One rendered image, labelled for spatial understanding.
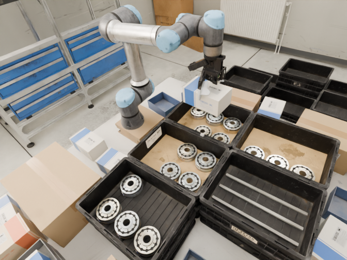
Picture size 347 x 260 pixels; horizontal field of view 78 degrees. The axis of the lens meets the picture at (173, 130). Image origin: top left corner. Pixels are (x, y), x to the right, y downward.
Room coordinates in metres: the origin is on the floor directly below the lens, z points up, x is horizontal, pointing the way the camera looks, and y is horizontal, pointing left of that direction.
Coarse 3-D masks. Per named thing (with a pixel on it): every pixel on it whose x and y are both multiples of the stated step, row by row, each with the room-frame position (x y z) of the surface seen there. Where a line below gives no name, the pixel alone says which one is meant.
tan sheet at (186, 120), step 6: (186, 114) 1.02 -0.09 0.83; (180, 120) 0.97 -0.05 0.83; (186, 120) 0.96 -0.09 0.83; (192, 120) 0.95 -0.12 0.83; (198, 120) 0.95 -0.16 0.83; (204, 120) 0.94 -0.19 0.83; (192, 126) 0.90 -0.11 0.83; (210, 126) 0.88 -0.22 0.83; (216, 126) 0.88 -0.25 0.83; (222, 126) 0.87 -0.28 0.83; (216, 132) 0.83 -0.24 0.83; (222, 132) 0.83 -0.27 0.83
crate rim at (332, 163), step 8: (256, 112) 0.85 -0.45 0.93; (280, 120) 0.77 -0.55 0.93; (304, 128) 0.69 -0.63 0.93; (240, 136) 0.69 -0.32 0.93; (328, 136) 0.63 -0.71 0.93; (336, 144) 0.57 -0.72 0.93; (336, 152) 0.53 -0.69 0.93; (264, 160) 0.54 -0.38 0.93; (280, 168) 0.49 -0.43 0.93; (304, 176) 0.44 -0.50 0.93; (328, 176) 0.43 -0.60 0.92; (320, 184) 0.40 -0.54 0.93; (328, 184) 0.39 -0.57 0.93
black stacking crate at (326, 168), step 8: (256, 120) 0.83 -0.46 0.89; (264, 120) 0.81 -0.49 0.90; (272, 120) 0.78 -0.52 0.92; (248, 128) 0.76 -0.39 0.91; (264, 128) 0.80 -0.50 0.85; (272, 128) 0.77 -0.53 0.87; (280, 128) 0.75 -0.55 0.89; (288, 128) 0.73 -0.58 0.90; (296, 128) 0.71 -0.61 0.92; (280, 136) 0.74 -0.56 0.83; (288, 136) 0.72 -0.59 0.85; (296, 136) 0.70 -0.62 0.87; (304, 136) 0.68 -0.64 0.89; (312, 136) 0.66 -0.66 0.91; (320, 136) 0.64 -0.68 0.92; (240, 144) 0.69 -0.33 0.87; (304, 144) 0.67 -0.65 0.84; (312, 144) 0.64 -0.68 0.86; (320, 144) 0.63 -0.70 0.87; (328, 144) 0.61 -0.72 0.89; (328, 152) 0.60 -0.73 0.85; (328, 160) 0.53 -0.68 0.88; (328, 168) 0.47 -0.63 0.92
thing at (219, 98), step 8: (192, 80) 0.91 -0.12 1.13; (208, 80) 0.90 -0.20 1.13; (184, 88) 0.86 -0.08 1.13; (192, 88) 0.85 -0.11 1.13; (208, 88) 0.83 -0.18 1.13; (216, 88) 0.82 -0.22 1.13; (224, 88) 0.82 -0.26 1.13; (184, 96) 0.86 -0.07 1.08; (192, 96) 0.83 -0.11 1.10; (208, 96) 0.77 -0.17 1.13; (216, 96) 0.76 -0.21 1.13; (224, 96) 0.76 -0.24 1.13; (192, 104) 0.83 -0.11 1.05; (200, 104) 0.79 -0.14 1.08; (208, 104) 0.76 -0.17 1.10; (216, 104) 0.73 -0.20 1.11; (224, 104) 0.77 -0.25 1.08; (208, 112) 0.76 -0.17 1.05; (216, 112) 0.73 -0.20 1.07
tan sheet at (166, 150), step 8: (168, 136) 0.85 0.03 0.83; (160, 144) 0.79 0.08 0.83; (168, 144) 0.78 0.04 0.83; (176, 144) 0.78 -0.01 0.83; (152, 152) 0.74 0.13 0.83; (160, 152) 0.74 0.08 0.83; (168, 152) 0.73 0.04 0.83; (176, 152) 0.72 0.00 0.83; (200, 152) 0.70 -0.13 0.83; (144, 160) 0.69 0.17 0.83; (152, 160) 0.69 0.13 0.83; (160, 160) 0.68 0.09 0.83; (168, 160) 0.68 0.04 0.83; (176, 160) 0.67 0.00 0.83; (216, 160) 0.64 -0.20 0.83; (184, 168) 0.62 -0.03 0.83; (192, 168) 0.61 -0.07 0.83; (200, 176) 0.56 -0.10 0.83
